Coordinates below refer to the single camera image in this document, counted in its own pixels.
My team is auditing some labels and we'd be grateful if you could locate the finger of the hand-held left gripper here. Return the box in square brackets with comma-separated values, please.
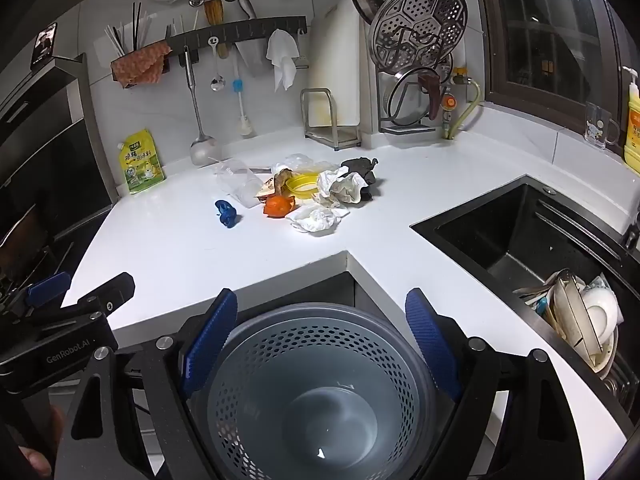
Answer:
[10, 271, 73, 321]
[75, 272, 137, 318]

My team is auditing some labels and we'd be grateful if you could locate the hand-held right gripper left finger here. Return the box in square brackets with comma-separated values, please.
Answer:
[55, 287, 238, 480]

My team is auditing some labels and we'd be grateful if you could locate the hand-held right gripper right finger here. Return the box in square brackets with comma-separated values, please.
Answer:
[404, 287, 587, 480]

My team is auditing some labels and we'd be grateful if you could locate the grey perforated waste bin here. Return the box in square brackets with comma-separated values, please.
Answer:
[192, 302, 453, 480]

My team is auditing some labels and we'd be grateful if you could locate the blue plastic piece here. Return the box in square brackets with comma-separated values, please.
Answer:
[214, 199, 242, 231]

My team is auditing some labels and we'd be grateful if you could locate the orange fruit peel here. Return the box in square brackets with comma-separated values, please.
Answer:
[263, 194, 297, 220]

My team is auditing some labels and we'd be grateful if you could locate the clear plastic cup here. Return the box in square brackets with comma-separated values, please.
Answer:
[215, 158, 265, 209]

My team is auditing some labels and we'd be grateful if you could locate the white tissue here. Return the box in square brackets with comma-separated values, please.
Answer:
[287, 204, 351, 236]

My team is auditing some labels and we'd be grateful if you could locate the stained white paper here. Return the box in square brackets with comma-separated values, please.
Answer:
[312, 166, 370, 208]

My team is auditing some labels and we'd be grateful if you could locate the dark grey cloth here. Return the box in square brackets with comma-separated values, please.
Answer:
[340, 156, 383, 203]

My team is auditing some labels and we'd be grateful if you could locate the person's left hand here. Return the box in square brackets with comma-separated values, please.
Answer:
[17, 405, 66, 478]

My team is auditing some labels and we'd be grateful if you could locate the black gas stove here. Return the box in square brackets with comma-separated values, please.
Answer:
[0, 200, 113, 311]

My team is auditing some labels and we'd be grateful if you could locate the yellow seasoning pouch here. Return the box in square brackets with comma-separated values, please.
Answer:
[117, 127, 167, 196]

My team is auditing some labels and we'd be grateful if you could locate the black kitchen sink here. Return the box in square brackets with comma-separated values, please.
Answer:
[410, 175, 640, 416]

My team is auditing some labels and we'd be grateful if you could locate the pile of white dishes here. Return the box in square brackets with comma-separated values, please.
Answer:
[515, 267, 626, 376]

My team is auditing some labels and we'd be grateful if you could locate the black range hood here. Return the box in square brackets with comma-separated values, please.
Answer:
[0, 52, 113, 221]

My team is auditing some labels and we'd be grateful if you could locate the brown snack wrapper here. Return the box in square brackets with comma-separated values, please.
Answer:
[255, 167, 296, 201]

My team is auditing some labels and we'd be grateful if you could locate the yellow plastic lid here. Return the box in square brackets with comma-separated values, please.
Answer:
[284, 172, 322, 201]

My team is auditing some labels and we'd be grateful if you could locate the metal spatula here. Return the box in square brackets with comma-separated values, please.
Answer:
[182, 47, 218, 167]

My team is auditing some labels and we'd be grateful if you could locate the clear plastic bag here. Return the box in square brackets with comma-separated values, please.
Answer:
[271, 151, 341, 176]

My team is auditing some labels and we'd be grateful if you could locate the blue white bottle brush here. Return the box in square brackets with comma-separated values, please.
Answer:
[230, 52, 255, 137]

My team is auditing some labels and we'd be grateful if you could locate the orange dishcloth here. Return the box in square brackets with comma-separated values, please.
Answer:
[110, 40, 172, 88]

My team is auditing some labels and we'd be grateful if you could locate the metal dish rack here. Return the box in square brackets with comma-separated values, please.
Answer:
[374, 50, 456, 135]

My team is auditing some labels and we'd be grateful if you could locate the small metal spoon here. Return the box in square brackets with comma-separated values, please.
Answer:
[207, 35, 226, 93]

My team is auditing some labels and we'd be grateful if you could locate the glass pot lid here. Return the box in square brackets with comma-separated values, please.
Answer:
[387, 66, 453, 126]

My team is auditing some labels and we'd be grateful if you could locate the metal cutting board stand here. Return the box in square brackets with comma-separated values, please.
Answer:
[299, 87, 363, 152]

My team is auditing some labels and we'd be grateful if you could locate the bundle of chopsticks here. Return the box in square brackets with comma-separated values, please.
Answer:
[103, 1, 151, 57]

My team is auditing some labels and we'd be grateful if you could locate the printed glass cup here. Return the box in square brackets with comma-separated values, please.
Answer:
[582, 101, 621, 151]

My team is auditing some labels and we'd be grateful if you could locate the white hanging cloth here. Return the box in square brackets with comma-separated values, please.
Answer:
[265, 28, 302, 93]

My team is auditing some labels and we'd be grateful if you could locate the yellow dish soap bottle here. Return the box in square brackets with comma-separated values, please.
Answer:
[621, 65, 640, 176]

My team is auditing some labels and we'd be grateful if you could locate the white cutting board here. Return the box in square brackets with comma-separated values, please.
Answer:
[306, 0, 373, 128]

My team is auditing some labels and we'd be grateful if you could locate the steel steamer plate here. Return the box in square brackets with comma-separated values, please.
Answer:
[369, 0, 471, 75]

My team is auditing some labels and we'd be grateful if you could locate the gas valve with yellow hose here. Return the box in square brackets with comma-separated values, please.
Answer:
[440, 66, 483, 141]

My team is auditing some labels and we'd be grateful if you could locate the black wall rack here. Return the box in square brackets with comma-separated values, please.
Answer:
[111, 15, 308, 90]

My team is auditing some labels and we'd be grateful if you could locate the dark window frame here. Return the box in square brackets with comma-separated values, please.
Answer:
[472, 0, 638, 128]

